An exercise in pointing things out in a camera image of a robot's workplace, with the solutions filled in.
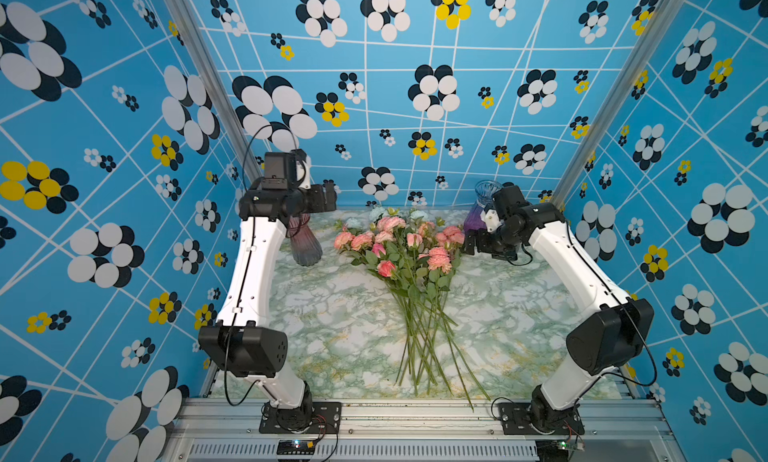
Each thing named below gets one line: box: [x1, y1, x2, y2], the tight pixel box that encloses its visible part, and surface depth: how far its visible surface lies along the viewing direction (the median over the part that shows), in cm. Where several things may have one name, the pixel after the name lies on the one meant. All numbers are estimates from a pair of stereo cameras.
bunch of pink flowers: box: [334, 207, 490, 411], surface depth 93 cm
